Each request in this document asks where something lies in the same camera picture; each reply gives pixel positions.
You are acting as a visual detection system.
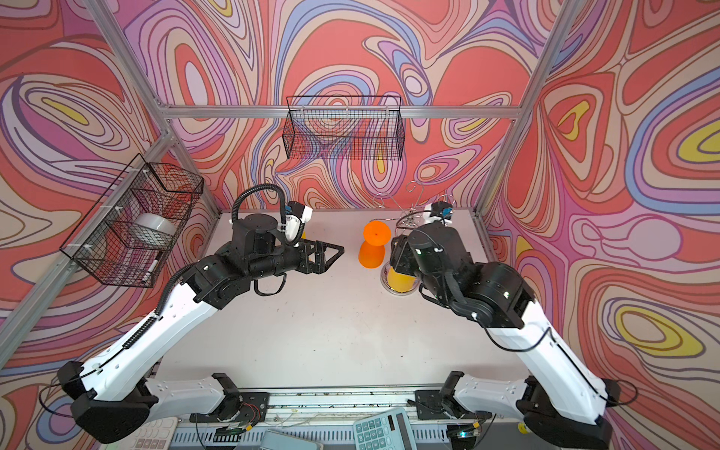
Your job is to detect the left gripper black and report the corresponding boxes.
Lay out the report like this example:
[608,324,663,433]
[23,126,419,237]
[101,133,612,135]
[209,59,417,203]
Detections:
[246,237,345,285]

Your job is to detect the yellow wine glass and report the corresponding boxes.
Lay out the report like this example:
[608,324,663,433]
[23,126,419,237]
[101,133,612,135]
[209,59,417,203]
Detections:
[385,266,419,296]

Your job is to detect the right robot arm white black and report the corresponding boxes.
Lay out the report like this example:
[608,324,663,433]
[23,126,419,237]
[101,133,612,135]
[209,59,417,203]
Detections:
[390,221,622,449]

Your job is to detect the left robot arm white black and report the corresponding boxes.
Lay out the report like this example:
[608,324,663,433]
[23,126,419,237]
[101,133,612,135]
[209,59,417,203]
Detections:
[56,183,344,444]

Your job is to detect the left orange wine glass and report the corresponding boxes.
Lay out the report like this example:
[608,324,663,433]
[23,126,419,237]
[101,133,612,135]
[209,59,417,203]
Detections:
[358,220,392,269]

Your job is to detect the chrome wine glass rack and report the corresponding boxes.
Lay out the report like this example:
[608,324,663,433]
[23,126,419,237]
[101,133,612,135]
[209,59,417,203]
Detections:
[370,179,454,298]

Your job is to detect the teal calculator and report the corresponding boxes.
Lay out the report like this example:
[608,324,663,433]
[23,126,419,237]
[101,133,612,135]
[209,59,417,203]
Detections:
[352,408,417,450]

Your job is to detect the silver tape roll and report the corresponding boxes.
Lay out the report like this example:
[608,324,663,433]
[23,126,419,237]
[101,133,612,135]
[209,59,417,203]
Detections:
[129,213,176,249]

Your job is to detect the black marker pen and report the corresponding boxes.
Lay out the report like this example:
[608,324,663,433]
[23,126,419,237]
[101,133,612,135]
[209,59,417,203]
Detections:
[141,257,159,285]

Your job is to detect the white calculator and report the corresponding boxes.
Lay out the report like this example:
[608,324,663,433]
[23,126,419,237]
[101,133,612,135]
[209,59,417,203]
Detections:
[116,417,178,450]

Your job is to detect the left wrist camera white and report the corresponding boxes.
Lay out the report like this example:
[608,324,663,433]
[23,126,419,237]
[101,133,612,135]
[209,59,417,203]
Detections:
[285,201,313,246]

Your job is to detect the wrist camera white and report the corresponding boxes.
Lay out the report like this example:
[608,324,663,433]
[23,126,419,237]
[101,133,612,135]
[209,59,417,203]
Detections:
[285,201,313,246]
[425,201,454,224]

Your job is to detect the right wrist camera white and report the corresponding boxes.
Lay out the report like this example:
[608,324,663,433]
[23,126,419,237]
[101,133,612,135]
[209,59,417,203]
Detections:
[425,201,454,224]

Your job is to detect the back black wire basket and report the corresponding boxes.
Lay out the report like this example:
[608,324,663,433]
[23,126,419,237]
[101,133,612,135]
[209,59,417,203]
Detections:
[282,94,406,161]

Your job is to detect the black wire basket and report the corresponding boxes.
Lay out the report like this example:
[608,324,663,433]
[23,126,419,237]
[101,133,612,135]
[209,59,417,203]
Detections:
[60,154,204,288]
[282,94,406,161]

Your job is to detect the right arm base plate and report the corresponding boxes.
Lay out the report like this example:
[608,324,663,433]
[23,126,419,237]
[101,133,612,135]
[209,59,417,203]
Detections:
[407,390,493,422]

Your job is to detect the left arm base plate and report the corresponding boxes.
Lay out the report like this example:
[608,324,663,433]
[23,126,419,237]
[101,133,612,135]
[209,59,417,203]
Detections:
[189,391,270,425]

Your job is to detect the left black wire basket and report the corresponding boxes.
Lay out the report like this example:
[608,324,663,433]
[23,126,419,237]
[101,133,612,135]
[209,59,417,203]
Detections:
[60,154,204,288]

